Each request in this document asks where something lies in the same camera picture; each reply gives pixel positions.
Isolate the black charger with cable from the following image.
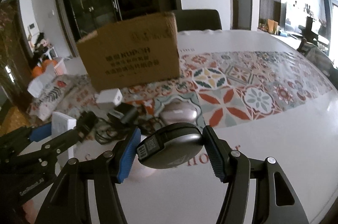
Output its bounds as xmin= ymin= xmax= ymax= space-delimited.
xmin=93 ymin=102 xmax=159 ymax=145

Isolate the grey computer mouse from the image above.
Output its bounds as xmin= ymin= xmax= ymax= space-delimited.
xmin=136 ymin=122 xmax=203 ymax=169

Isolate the white square charger box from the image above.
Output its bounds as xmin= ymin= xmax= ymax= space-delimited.
xmin=96 ymin=88 xmax=123 ymax=110

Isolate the round beige toy light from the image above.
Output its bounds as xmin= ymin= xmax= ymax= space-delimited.
xmin=128 ymin=156 xmax=156 ymax=182

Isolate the white tissue paper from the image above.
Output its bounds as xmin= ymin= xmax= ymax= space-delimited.
xmin=27 ymin=64 xmax=62 ymax=98

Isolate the floral fabric tissue cover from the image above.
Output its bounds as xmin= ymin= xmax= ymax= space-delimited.
xmin=27 ymin=74 xmax=80 ymax=122

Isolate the orange fruit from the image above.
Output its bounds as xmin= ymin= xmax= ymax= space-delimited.
xmin=31 ymin=66 xmax=44 ymax=78
xmin=42 ymin=59 xmax=58 ymax=69

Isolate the patterned table runner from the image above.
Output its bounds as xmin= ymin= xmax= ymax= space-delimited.
xmin=29 ymin=50 xmax=334 ymax=135

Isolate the white fruit basket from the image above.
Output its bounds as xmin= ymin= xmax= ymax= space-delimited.
xmin=52 ymin=57 xmax=67 ymax=75

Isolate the brown cardboard box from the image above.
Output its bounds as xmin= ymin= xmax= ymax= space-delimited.
xmin=77 ymin=12 xmax=180 ymax=92

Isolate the dark dining chair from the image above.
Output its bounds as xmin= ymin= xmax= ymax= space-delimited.
xmin=172 ymin=9 xmax=222 ymax=32

